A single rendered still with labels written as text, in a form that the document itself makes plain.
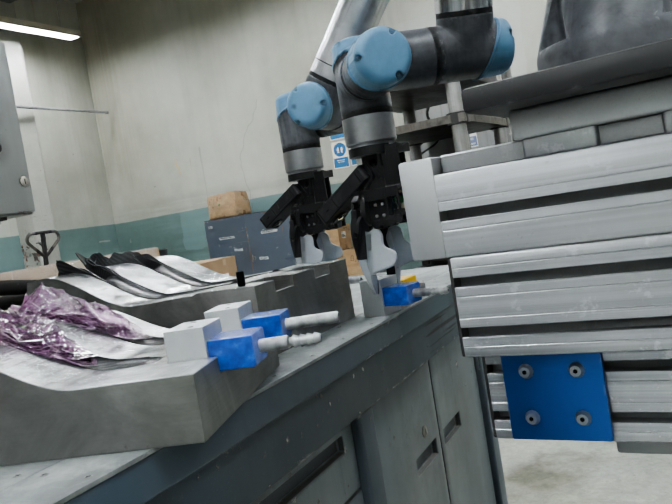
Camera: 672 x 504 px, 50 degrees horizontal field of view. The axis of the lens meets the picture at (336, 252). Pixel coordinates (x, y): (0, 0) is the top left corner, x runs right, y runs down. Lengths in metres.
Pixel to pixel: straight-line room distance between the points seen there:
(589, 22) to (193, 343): 0.41
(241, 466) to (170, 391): 0.23
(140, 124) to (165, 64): 0.86
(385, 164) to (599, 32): 0.50
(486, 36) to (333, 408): 0.52
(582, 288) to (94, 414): 0.40
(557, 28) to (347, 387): 0.57
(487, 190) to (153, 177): 9.20
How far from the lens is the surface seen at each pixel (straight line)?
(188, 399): 0.58
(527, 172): 0.61
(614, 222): 0.60
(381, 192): 1.02
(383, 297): 1.05
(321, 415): 0.94
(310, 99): 1.21
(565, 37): 0.64
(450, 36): 0.98
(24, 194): 1.79
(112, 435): 0.61
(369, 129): 1.03
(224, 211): 8.43
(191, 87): 9.36
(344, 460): 1.03
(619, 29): 0.60
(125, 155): 10.07
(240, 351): 0.62
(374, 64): 0.92
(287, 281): 0.95
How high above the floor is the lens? 0.96
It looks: 3 degrees down
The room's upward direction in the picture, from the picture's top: 9 degrees counter-clockwise
